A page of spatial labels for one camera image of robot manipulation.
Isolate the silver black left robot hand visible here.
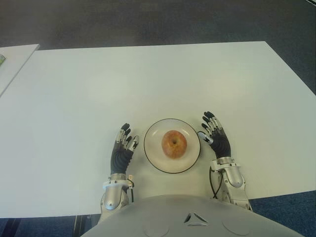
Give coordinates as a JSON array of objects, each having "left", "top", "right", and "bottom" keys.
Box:
[{"left": 110, "top": 122, "right": 140, "bottom": 176}]

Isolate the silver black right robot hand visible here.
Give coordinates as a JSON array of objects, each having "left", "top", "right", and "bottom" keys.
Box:
[{"left": 198, "top": 111, "right": 233, "bottom": 160}]

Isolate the red yellow apple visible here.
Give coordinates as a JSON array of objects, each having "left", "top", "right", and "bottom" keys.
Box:
[{"left": 161, "top": 130, "right": 188, "bottom": 159}]

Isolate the white plate with black rim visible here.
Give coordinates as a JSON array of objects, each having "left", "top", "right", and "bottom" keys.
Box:
[{"left": 143, "top": 118, "right": 201, "bottom": 174}]

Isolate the grey robot torso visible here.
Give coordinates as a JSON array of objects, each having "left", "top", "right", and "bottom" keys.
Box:
[{"left": 81, "top": 194, "right": 316, "bottom": 237}]

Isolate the white side table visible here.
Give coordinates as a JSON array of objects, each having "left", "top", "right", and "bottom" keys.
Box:
[{"left": 0, "top": 44, "right": 40, "bottom": 99}]

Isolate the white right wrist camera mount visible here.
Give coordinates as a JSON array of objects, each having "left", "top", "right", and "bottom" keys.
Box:
[{"left": 209, "top": 158, "right": 238, "bottom": 171}]

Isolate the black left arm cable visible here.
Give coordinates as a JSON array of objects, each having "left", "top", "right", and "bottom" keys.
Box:
[{"left": 126, "top": 182, "right": 136, "bottom": 202}]

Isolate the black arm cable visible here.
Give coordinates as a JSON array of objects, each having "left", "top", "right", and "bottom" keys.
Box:
[
  {"left": 126, "top": 182, "right": 136, "bottom": 202},
  {"left": 209, "top": 166, "right": 224, "bottom": 199}
]

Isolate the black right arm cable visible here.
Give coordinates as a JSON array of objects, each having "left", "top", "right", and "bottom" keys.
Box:
[{"left": 209, "top": 166, "right": 224, "bottom": 199}]

